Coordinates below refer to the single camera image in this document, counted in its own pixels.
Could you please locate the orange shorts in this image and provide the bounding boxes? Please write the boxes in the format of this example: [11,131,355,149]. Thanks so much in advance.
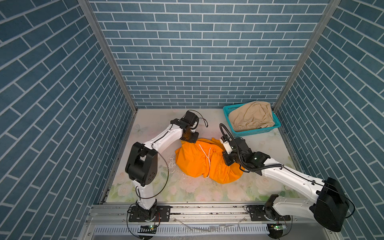
[175,138,243,184]

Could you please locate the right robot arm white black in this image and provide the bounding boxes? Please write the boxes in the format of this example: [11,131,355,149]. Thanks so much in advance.
[220,135,351,232]

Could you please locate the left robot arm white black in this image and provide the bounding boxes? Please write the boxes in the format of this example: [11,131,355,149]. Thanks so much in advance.
[125,110,200,211]

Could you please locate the beige shorts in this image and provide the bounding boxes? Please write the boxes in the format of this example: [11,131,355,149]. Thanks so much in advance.
[229,101,275,132]

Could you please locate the teal plastic basket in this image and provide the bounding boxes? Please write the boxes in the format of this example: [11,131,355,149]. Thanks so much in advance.
[223,103,281,137]

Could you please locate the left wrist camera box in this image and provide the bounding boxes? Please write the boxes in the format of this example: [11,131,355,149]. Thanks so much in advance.
[189,118,199,130]

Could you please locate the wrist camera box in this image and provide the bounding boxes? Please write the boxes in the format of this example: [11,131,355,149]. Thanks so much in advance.
[189,118,199,130]
[220,139,233,155]

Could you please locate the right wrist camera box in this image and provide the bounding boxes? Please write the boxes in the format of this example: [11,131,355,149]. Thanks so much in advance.
[220,139,233,155]

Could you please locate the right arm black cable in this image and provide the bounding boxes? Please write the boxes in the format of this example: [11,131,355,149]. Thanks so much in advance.
[218,122,356,220]

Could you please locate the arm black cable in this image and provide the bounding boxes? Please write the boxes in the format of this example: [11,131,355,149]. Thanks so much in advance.
[125,109,209,239]
[218,122,356,220]

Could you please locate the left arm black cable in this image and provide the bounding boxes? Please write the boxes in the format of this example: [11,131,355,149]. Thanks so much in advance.
[125,109,209,239]

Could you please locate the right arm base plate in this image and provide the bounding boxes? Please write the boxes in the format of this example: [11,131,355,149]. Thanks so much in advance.
[246,205,291,222]

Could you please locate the white vented cable duct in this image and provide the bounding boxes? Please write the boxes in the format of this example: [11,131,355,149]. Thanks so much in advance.
[94,224,270,237]

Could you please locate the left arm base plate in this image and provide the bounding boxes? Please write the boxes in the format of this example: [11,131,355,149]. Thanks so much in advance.
[128,204,171,223]

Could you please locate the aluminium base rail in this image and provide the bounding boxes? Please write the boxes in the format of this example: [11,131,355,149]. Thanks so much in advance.
[79,203,342,240]

